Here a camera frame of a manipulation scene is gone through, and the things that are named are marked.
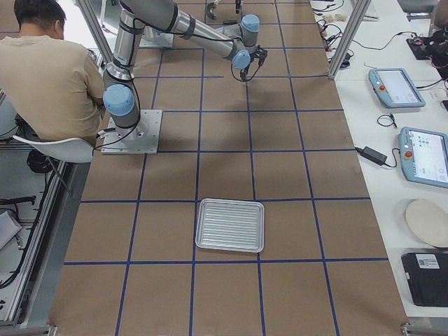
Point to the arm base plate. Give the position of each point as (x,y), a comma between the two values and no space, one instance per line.
(139,139)
(153,38)

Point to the beige plate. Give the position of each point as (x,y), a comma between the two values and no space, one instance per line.
(428,222)

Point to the black tablet device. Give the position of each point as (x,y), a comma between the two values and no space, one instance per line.
(426,275)

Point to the white chair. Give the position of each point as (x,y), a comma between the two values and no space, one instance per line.
(74,150)

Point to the upper teach pendant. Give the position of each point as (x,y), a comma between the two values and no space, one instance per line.
(395,89)

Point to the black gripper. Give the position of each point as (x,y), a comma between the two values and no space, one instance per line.
(246,68)

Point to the black power brick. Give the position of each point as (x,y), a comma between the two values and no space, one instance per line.
(372,155)

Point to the olive brake shoe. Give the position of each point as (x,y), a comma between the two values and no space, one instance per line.
(210,8)

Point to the seated person beige shirt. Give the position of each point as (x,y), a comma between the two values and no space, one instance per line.
(52,83)

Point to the silver metal tray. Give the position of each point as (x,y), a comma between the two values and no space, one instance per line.
(231,225)

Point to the aluminium frame post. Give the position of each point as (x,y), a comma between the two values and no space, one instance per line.
(352,25)

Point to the lower teach pendant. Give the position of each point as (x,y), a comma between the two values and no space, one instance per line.
(423,156)

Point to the teach pendant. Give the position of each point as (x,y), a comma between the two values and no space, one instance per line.
(423,156)
(395,89)

